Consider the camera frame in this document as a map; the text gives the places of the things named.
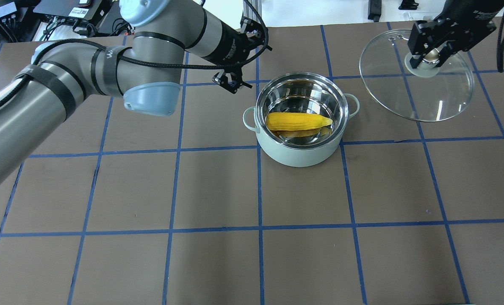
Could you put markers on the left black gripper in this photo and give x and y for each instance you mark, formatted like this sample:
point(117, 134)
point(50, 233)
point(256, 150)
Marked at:
point(222, 47)

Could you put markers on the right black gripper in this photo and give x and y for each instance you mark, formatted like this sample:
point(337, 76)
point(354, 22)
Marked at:
point(468, 17)

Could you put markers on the glass pot lid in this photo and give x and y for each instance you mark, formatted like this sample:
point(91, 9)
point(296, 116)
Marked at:
point(426, 93)

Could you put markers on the yellow corn cob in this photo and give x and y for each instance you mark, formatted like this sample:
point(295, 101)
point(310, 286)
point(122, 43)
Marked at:
point(290, 121)

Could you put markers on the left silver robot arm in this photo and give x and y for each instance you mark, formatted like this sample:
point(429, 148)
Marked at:
point(171, 35)

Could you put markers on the pale green cooking pot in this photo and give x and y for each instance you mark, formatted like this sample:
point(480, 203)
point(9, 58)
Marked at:
point(301, 92)

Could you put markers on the clear plastic holder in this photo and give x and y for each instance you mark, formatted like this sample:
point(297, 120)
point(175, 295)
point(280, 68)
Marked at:
point(415, 15)

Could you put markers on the black power adapter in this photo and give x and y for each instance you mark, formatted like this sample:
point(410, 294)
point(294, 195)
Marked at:
point(374, 10)

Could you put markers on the black electronics box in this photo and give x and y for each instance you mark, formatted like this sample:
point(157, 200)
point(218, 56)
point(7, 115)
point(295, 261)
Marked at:
point(91, 18)

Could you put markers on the aluminium frame post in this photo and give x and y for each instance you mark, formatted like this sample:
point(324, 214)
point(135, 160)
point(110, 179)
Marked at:
point(252, 16)

